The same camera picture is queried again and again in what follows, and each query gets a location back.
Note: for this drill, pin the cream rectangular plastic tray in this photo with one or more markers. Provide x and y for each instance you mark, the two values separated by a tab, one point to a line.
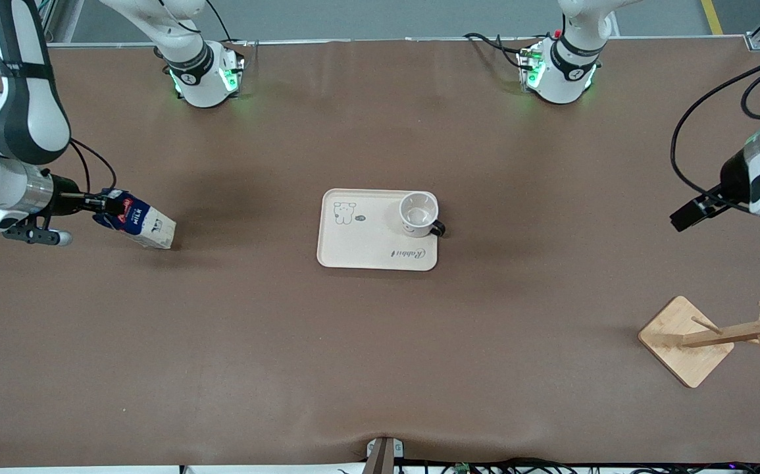
360	237

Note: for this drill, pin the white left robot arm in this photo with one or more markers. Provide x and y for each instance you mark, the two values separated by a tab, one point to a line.
564	72

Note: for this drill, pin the blue white milk carton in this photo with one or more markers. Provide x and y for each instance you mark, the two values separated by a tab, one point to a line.
146	224

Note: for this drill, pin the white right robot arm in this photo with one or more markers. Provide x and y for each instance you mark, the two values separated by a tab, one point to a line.
24	118

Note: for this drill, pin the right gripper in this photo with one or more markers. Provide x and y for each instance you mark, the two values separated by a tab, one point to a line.
64	198

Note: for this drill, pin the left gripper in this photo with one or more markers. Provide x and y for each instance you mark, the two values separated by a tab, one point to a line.
732	179

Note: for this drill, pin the brown table mat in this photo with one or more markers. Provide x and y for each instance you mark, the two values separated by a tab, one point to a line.
380	342

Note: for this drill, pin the wooden mug tree stand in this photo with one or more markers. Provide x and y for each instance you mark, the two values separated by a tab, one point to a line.
682	349

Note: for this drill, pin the metal table edge bracket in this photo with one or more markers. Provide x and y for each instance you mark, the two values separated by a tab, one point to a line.
385	454

